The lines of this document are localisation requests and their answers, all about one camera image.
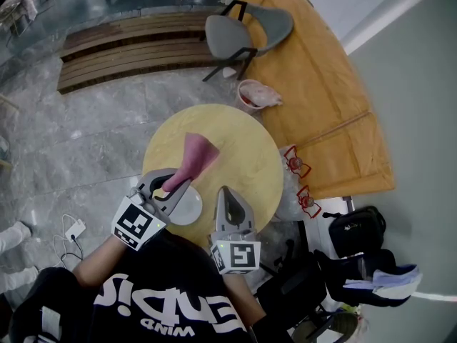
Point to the dark round stool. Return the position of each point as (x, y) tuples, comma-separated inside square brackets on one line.
[(339, 329)]

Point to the round light wooden table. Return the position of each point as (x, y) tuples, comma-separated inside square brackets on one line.
[(246, 155)]

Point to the grey chair with black legs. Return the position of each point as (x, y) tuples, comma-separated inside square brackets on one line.
[(228, 34)]

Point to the pink cloth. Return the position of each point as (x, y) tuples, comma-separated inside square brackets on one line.
[(196, 155)]

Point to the white power strip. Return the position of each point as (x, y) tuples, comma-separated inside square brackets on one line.
[(75, 230)]

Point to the person's black printed shirt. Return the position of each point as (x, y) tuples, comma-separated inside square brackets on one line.
[(171, 281)]

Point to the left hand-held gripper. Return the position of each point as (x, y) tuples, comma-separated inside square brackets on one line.
[(137, 223)]

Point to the person's left forearm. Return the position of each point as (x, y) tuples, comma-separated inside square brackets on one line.
[(100, 263)]

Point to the white round plate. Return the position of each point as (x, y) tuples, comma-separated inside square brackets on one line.
[(189, 209)]

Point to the pink waste basket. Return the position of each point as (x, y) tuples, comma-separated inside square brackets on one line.
[(246, 98)]

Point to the black office chair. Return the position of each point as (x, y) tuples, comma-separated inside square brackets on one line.
[(296, 291)]

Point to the pale blue white garment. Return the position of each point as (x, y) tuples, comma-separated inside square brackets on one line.
[(396, 281)]

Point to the person's right forearm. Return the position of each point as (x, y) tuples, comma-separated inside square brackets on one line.
[(242, 298)]

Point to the pinkish crumpled plastic liner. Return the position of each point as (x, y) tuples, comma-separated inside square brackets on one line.
[(262, 95)]

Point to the brown wooden steps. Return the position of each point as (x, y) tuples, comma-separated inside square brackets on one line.
[(135, 52)]

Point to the wide grey roller blind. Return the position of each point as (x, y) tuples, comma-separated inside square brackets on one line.
[(414, 138)]

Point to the large orange wooden panel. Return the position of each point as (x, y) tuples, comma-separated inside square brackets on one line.
[(328, 91)]

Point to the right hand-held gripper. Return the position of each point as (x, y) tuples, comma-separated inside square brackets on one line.
[(239, 256)]

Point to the black bag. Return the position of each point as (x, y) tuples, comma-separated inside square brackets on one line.
[(357, 229)]

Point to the translucent plastic bag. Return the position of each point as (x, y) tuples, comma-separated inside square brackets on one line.
[(360, 316)]

